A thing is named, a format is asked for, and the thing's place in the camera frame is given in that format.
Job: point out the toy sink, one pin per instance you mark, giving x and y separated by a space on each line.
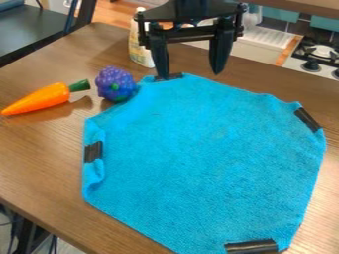
265 43

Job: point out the cream bottle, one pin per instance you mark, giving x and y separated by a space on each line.
139 49

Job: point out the toy stove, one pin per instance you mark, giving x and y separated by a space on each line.
316 56

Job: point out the black table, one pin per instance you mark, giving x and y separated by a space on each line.
26 26

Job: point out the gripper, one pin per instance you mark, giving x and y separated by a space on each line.
190 20

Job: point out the blue cloth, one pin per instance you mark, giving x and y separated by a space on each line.
207 162

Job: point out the orange toy carrot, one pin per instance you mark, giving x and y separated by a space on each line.
42 98

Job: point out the purple toy grapes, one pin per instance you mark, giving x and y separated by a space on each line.
115 84

